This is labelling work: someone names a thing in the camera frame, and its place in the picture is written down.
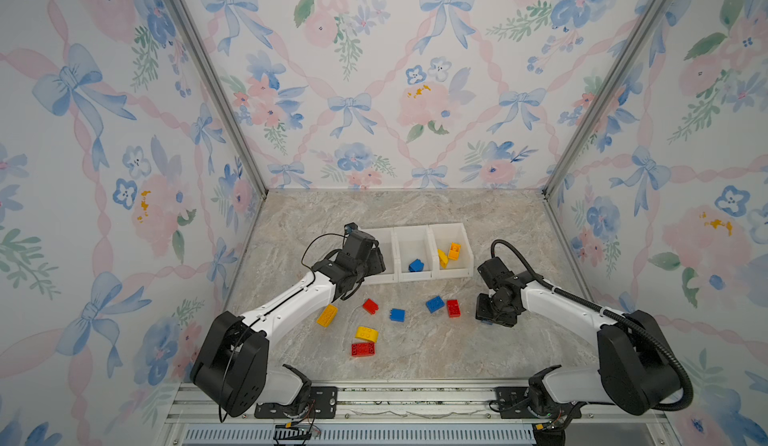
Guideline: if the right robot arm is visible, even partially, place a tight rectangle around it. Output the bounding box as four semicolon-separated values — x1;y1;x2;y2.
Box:
476;257;695;418

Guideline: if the yellow printed lego piece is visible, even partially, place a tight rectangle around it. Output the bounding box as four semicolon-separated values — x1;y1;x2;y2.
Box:
448;242;461;261

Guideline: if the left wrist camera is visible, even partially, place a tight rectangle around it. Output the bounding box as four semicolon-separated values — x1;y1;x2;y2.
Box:
344;222;358;236

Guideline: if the yellow curved lego piece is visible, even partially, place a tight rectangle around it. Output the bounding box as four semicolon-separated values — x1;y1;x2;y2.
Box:
437;249;449;268

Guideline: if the red lego brick front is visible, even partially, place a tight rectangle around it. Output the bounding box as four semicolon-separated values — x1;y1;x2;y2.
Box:
350;342;376;357

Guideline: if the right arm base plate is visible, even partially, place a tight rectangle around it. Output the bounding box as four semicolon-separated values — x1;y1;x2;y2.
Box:
488;386;574;421

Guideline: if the small red lego brick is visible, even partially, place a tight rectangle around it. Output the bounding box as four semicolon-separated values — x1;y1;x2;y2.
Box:
362;299;379;315

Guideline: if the red lego brick right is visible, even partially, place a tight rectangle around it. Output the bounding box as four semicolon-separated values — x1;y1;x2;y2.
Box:
446;299;461;318

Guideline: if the aluminium mounting rail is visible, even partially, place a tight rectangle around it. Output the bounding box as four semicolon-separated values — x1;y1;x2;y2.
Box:
154;379;680;445

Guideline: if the black corrugated cable conduit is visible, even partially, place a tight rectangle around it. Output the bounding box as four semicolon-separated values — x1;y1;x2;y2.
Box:
490;238;695;412

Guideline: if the white three-compartment bin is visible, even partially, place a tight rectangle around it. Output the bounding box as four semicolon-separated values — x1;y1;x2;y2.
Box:
362;223;475;285

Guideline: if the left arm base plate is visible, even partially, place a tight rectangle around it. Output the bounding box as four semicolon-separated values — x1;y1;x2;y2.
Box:
254;386;339;420

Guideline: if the long yellow lego brick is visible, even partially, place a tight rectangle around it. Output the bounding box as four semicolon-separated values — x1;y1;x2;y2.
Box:
316;304;338;328

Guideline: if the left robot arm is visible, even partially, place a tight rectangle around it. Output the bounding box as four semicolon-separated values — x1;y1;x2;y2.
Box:
190;223;385;422

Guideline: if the blue lego brick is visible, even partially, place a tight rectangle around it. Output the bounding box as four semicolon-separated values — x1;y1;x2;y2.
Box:
389;308;406;322
425;296;445;313
408;259;425;273

